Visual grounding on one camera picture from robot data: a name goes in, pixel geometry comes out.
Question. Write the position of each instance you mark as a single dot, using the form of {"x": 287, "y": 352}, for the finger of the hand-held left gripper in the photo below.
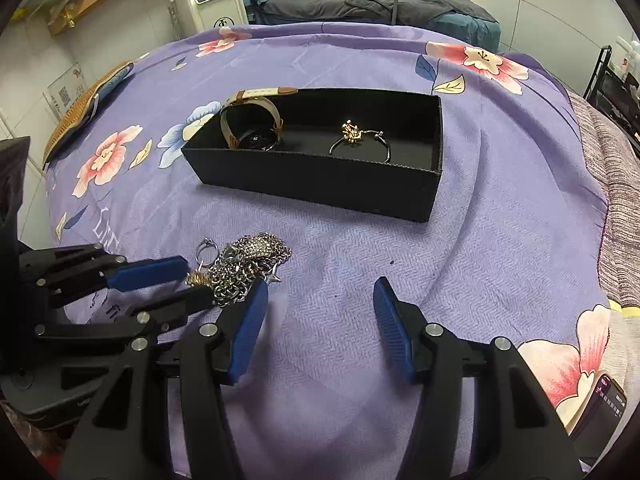
{"x": 150, "y": 272}
{"x": 186, "y": 302}

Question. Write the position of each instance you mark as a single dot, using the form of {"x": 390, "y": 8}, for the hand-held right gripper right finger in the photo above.
{"x": 394, "y": 332}

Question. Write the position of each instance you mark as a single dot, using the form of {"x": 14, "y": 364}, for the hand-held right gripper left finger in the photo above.
{"x": 246, "y": 332}

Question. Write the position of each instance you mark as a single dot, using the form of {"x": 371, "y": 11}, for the gold tassel ornament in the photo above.
{"x": 197, "y": 278}

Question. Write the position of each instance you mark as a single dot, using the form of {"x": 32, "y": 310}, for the black jewelry box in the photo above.
{"x": 320, "y": 180}

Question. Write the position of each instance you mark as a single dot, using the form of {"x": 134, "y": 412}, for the purple floral bedsheet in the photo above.
{"x": 350, "y": 260}

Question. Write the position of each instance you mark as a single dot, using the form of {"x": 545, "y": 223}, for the woven brown cushion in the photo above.
{"x": 80, "y": 110}

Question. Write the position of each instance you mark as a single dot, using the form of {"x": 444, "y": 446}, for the gold flower bangle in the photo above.
{"x": 352, "y": 132}

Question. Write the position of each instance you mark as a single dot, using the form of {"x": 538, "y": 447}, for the black smartphone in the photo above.
{"x": 602, "y": 415}

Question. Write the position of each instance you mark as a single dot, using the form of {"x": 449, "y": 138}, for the mauve striped blanket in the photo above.
{"x": 617, "y": 200}

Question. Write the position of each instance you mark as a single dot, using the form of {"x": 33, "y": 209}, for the black trolley rack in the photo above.
{"x": 612, "y": 95}

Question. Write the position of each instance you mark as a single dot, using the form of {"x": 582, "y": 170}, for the clear wall sign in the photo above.
{"x": 65, "y": 87}

